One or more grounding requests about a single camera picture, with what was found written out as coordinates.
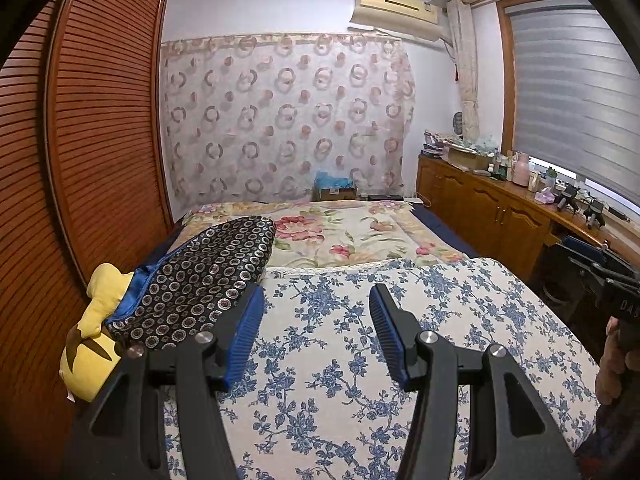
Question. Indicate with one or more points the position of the person's right hand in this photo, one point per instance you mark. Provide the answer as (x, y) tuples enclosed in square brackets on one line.
[(612, 375)]

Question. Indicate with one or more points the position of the circle-patterned sheer curtain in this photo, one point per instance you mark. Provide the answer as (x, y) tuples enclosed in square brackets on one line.
[(285, 120)]

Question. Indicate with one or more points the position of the black flat box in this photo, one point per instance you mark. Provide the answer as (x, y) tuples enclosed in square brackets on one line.
[(385, 197)]

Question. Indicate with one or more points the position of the tied floral curtain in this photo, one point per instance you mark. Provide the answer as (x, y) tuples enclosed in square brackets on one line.
[(465, 70)]

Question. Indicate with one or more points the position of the grey waste bin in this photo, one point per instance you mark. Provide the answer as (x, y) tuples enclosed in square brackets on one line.
[(565, 302)]

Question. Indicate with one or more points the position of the person's right forearm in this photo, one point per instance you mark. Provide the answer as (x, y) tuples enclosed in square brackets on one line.
[(607, 430)]

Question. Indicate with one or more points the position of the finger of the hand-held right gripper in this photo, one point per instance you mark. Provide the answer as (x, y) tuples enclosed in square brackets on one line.
[(585, 247), (590, 270)]

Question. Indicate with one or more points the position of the pile of papers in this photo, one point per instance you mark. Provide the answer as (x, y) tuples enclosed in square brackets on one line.
[(460, 150)]

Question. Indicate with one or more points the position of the wooden louvered wardrobe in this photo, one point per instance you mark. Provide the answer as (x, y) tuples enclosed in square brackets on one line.
[(100, 135)]

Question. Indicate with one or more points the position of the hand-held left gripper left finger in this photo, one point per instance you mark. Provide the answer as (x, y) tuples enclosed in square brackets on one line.
[(247, 330)]

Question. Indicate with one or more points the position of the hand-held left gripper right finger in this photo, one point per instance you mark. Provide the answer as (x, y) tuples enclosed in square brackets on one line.
[(387, 330)]

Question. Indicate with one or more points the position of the blue floral white cloth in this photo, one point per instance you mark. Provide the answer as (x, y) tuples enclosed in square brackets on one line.
[(325, 410)]

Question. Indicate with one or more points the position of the green-capped bottle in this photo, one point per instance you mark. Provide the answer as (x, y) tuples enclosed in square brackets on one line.
[(550, 179)]

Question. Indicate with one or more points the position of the pink bottle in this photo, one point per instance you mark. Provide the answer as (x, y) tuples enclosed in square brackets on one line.
[(520, 170)]

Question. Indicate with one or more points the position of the purple tissue pack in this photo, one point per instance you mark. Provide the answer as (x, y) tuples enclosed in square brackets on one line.
[(545, 196)]

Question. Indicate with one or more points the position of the grey window blind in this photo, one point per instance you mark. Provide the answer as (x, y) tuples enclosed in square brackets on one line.
[(570, 95)]

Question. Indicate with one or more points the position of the wooden sideboard cabinet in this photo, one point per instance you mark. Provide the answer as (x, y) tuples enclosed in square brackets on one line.
[(480, 205)]

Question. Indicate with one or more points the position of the cardboard box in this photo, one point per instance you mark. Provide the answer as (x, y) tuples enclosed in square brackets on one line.
[(335, 194)]

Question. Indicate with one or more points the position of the small dark fan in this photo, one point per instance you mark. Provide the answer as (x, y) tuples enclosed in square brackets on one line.
[(458, 123)]

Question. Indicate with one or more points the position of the navy patterned pajama top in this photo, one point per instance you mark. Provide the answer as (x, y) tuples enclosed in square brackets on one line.
[(200, 280)]

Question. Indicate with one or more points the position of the yellow plush toy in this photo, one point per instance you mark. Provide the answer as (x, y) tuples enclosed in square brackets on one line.
[(90, 375)]

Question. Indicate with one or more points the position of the beige air conditioner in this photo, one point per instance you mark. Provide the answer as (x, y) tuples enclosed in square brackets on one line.
[(395, 12)]

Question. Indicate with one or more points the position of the floral bedspread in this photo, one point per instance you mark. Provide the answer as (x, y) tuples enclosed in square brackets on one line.
[(350, 240)]

